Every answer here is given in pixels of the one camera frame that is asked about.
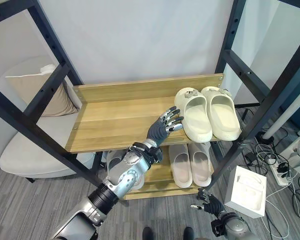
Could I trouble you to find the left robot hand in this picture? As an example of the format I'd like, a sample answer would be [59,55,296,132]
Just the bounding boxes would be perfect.
[147,105,185,147]

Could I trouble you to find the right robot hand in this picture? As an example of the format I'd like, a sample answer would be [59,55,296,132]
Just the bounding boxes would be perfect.
[190,188,226,217]

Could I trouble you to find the right dark robot foot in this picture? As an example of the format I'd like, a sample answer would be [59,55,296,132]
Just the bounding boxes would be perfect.
[183,226,195,240]

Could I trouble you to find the dark robot foot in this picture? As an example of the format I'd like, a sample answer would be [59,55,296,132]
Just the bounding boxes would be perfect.
[183,226,195,240]
[142,226,154,240]

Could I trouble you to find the white foam packing box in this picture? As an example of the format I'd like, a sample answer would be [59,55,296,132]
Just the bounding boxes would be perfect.
[224,165,269,220]

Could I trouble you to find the beige plain slipper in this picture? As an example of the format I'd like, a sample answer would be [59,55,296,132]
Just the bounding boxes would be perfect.
[168,144,194,189]
[188,142,215,188]

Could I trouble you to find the cream slipper with charms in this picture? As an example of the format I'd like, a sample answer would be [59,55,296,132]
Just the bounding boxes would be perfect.
[174,87,214,143]
[201,86,242,141]

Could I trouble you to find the wooden shelf board with rim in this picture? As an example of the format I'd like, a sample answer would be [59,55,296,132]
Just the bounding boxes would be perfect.
[64,72,226,154]

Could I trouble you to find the white plain slipper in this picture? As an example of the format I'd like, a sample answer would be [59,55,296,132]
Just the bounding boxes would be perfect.
[106,149,146,194]

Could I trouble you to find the low wooden shelf board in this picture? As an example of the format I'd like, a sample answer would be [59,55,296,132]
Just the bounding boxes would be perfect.
[102,143,216,201]

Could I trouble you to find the black power adapter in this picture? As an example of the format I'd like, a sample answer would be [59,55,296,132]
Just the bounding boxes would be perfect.
[246,151,259,165]

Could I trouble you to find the left dark robot foot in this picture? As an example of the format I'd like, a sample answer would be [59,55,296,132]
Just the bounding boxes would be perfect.
[142,226,154,240]

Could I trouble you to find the white power strip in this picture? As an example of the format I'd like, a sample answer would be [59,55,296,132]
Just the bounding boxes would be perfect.
[269,159,292,187]

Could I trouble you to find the black round pole base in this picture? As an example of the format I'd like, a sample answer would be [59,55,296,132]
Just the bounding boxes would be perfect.
[254,129,276,145]

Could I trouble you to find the white device with grey parts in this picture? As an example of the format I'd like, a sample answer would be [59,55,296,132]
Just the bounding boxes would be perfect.
[281,132,300,175]

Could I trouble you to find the white pole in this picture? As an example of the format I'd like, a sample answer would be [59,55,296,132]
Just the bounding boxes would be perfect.
[262,79,300,140]

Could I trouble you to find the white armchair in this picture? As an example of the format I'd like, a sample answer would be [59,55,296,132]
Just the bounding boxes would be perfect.
[0,54,96,184]

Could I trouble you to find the beige cushion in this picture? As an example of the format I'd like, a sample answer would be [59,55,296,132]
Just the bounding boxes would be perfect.
[5,72,80,118]

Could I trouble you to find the white cable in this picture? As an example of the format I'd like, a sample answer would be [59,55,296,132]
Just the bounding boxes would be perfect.
[261,183,300,240]

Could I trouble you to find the black metal rack frame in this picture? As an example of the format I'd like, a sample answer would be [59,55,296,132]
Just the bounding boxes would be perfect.
[0,0,300,204]

